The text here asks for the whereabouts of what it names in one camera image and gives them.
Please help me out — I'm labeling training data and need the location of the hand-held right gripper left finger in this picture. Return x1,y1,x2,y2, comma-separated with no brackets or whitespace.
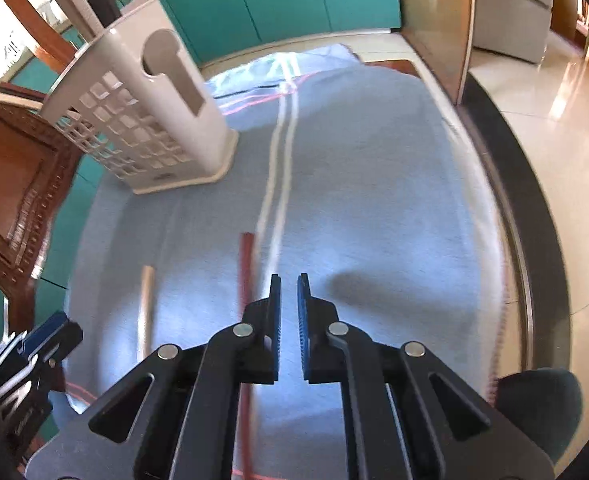
88,274,281,480

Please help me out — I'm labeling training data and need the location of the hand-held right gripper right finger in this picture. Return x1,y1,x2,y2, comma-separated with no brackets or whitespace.
297,273,492,480

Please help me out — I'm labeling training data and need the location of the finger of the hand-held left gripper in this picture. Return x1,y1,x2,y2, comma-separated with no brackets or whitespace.
26,311,70,349
24,322,84,367

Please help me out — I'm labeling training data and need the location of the red-brown chopstick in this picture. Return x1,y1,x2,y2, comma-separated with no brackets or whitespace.
237,231,260,478

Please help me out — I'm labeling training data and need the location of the white plastic utensil holder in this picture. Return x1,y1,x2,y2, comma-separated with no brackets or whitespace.
39,0,239,196

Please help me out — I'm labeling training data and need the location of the blue striped towel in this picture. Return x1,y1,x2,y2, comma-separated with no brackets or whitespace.
64,45,512,480

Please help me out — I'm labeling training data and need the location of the carved wooden chair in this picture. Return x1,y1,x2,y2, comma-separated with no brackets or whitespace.
0,0,82,343

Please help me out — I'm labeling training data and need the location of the person's leg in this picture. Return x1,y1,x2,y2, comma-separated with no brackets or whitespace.
491,367,584,466

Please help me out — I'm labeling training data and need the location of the silver refrigerator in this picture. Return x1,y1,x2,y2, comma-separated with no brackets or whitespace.
474,0,556,64

